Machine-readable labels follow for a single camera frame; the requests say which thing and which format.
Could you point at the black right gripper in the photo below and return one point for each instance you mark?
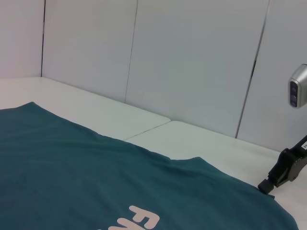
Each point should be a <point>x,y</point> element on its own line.
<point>291,163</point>

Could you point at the teal blue FREE t-shirt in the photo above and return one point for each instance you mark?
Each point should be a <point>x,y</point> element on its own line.
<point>96,172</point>

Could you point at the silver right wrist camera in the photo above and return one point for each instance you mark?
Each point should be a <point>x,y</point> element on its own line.
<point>298,88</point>

